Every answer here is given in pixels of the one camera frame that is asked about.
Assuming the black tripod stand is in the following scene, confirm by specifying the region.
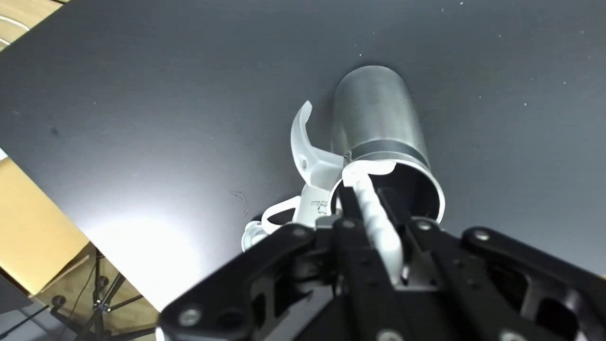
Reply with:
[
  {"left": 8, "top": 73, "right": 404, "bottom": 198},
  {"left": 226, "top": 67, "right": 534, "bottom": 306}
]
[{"left": 0, "top": 253, "right": 157, "bottom": 341}]

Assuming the white ceramic mug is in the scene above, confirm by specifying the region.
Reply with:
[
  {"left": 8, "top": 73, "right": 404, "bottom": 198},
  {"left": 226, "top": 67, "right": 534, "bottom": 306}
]
[{"left": 241, "top": 186, "right": 330, "bottom": 251}]

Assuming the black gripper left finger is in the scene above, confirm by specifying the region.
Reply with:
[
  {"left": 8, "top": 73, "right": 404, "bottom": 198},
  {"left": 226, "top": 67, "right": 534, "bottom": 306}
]
[{"left": 333, "top": 188, "right": 405, "bottom": 341}]

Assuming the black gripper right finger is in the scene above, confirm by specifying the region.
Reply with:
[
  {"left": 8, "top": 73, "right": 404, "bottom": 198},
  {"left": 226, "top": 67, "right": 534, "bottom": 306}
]
[{"left": 379, "top": 190, "right": 504, "bottom": 341}]

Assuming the stainless steel flask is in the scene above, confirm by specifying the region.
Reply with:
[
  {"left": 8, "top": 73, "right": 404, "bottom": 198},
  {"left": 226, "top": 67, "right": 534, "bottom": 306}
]
[{"left": 288, "top": 63, "right": 447, "bottom": 226}]

